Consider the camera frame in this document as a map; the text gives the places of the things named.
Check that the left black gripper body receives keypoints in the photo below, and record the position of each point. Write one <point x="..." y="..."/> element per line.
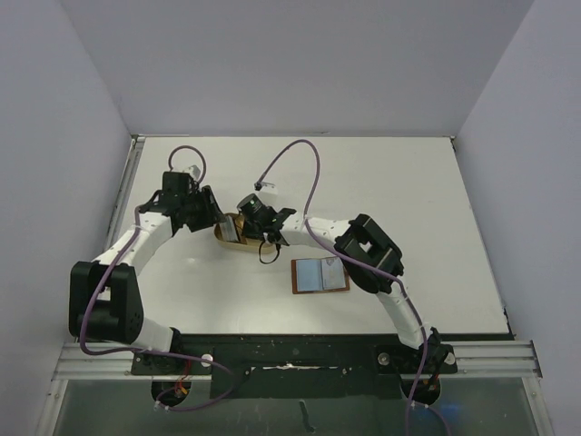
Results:
<point x="196" y="205"/>

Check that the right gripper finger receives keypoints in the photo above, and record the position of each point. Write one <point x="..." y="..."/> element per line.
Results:
<point x="249" y="234"/>
<point x="239" y="219"/>

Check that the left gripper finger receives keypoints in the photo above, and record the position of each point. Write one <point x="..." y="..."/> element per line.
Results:
<point x="210" y="200"/>
<point x="211" y="216"/>

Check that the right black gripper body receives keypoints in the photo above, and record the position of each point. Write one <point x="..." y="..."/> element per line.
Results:
<point x="253" y="225"/>

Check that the beige oval tray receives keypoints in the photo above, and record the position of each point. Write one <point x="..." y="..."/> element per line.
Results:
<point x="241" y="245"/>

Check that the brown leather card holder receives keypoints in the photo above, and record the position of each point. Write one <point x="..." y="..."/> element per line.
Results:
<point x="306" y="277"/>

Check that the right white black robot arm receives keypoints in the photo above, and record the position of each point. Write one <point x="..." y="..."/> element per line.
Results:
<point x="372" y="261"/>

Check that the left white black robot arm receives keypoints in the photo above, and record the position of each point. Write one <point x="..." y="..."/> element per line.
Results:
<point x="105" y="302"/>

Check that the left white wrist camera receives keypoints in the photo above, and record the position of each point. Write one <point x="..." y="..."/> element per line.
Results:
<point x="194" y="171"/>

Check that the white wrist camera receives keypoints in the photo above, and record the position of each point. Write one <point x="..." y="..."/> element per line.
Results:
<point x="194" y="171"/>
<point x="265" y="189"/>

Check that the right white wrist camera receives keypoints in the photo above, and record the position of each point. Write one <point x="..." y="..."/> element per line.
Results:
<point x="265" y="189"/>

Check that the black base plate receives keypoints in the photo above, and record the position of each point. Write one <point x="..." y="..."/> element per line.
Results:
<point x="315" y="385"/>

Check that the aluminium frame rail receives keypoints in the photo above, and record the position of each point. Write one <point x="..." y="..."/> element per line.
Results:
<point x="245" y="356"/>

